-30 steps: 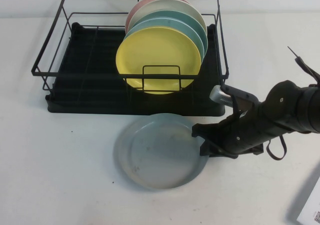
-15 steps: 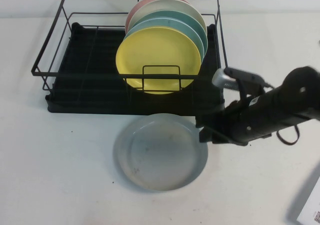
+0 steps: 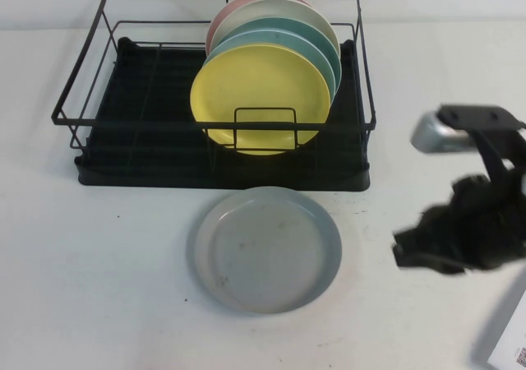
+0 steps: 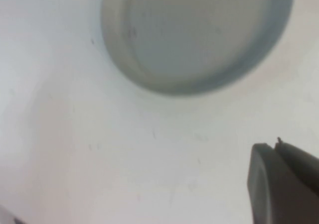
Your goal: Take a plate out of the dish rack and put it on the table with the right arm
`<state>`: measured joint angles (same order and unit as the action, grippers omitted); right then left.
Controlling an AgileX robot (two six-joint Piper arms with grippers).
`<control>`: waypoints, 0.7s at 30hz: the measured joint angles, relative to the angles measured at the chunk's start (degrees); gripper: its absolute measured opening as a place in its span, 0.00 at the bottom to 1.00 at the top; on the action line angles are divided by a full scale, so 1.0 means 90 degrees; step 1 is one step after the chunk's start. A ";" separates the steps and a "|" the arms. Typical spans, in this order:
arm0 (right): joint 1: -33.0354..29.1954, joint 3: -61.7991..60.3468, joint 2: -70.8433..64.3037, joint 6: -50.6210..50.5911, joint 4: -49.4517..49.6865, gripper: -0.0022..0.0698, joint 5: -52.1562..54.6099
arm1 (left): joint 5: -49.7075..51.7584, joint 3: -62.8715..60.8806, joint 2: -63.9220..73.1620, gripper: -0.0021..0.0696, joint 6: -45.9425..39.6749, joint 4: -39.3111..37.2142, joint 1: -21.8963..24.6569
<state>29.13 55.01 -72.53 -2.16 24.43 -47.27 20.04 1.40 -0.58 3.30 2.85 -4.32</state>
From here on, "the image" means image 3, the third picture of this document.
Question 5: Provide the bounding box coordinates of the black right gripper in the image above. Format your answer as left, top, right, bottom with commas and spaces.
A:
392, 168, 526, 275

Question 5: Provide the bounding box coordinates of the grey blue plate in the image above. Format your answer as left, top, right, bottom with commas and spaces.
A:
187, 186, 344, 316

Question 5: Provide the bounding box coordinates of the yellow plate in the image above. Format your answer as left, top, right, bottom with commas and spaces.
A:
189, 44, 334, 156

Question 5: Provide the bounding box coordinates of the teal green plate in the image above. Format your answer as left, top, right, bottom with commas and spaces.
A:
217, 16, 343, 95

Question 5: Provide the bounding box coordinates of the light blue plate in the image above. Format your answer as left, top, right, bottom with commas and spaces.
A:
201, 28, 338, 96

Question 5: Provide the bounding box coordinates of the cream plate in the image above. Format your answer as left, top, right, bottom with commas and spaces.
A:
211, 0, 341, 57

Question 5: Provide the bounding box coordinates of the pink plate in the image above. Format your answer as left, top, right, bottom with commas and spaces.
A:
205, 0, 313, 54

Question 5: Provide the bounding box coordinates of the white box with QR label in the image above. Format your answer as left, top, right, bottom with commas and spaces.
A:
471, 287, 526, 370

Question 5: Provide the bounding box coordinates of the black plastic drip tray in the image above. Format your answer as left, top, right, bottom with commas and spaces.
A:
73, 36, 373, 190

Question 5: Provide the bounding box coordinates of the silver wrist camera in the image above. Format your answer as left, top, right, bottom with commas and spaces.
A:
409, 109, 478, 155

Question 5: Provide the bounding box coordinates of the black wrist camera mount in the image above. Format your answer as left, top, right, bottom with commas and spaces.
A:
436, 104, 526, 176

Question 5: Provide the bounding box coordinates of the black wire dish rack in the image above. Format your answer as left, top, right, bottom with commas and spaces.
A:
51, 0, 377, 164

